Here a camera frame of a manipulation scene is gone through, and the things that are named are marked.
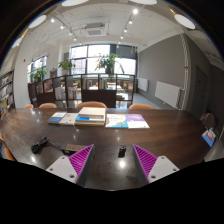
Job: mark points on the blue and red booklet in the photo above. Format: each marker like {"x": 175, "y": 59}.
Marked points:
{"x": 209, "y": 137}

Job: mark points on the dark open divider shelf unit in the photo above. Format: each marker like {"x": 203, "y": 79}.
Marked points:
{"x": 98, "y": 98}

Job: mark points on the tall wall bookshelf unit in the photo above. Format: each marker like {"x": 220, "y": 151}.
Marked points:
{"x": 6, "y": 91}

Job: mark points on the thick white book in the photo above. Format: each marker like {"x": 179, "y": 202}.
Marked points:
{"x": 92, "y": 111}

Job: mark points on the small leafy potted plant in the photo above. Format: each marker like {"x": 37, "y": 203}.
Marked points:
{"x": 40, "y": 74}

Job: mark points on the large leafy potted plant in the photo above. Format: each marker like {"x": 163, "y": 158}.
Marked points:
{"x": 107, "y": 61}

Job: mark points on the purple and white book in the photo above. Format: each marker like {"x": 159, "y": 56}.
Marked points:
{"x": 136, "y": 121}

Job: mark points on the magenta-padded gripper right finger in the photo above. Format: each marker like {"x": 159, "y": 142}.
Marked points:
{"x": 160, "y": 167}

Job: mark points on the ceiling air conditioner unit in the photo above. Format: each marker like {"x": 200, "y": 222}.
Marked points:
{"x": 95, "y": 30}

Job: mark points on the round white ceiling lamps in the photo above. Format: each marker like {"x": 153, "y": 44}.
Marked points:
{"x": 184, "y": 20}

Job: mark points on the large white wall radiator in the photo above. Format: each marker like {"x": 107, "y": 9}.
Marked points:
{"x": 168, "y": 94}

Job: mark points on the ceiling track spotlights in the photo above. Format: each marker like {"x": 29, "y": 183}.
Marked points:
{"x": 135, "y": 11}

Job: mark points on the orange chairs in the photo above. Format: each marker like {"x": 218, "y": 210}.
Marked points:
{"x": 91, "y": 104}

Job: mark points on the medium leafy potted plant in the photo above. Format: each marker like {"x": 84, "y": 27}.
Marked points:
{"x": 66, "y": 65}

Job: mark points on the tan hardcover book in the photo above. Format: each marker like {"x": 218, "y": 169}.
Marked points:
{"x": 88, "y": 123}

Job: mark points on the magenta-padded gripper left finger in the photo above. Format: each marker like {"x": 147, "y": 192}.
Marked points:
{"x": 63, "y": 168}

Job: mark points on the small white wall radiator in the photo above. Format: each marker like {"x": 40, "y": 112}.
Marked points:
{"x": 142, "y": 84}

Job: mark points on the black charger block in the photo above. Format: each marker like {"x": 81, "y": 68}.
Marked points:
{"x": 122, "y": 150}

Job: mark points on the blue cover book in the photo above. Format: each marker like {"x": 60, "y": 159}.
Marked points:
{"x": 56, "y": 118}

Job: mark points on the blue and white book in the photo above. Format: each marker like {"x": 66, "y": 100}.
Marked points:
{"x": 81, "y": 118}

